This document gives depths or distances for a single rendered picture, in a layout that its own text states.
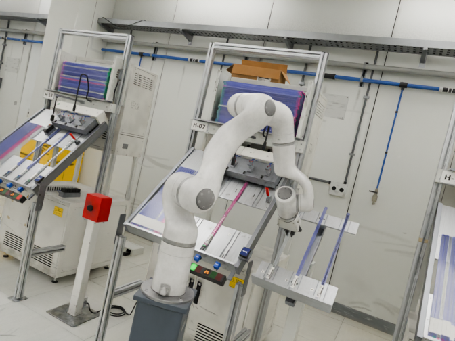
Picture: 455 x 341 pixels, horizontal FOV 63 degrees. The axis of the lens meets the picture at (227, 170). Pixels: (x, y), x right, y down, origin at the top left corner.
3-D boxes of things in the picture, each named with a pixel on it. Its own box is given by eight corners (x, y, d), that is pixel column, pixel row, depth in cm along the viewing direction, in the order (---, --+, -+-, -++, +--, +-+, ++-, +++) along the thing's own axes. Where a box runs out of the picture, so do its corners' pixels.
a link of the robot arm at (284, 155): (312, 138, 150) (314, 207, 158) (273, 139, 154) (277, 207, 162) (312, 143, 142) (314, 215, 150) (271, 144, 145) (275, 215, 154)
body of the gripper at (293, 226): (301, 210, 162) (302, 222, 170) (279, 203, 166) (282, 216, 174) (295, 223, 158) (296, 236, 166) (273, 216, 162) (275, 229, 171)
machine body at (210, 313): (231, 382, 202) (257, 274, 198) (133, 329, 231) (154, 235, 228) (269, 338, 260) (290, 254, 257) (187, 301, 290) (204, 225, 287)
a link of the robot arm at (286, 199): (298, 202, 162) (277, 202, 164) (297, 184, 152) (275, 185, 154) (298, 218, 157) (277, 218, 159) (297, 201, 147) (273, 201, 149)
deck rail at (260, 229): (239, 275, 173) (237, 267, 169) (235, 273, 174) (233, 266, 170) (292, 178, 218) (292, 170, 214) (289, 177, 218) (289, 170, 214)
